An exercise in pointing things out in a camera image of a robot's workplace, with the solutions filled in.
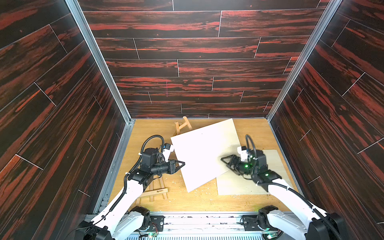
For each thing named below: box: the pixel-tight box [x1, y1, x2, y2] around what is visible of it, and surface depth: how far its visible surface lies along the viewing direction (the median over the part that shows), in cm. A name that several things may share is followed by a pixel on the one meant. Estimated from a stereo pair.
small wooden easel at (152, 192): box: [135, 176, 169, 205], surface depth 82 cm
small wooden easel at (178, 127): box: [175, 115, 192, 135], surface depth 90 cm
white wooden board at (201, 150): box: [170, 118, 241, 193], surface depth 88 cm
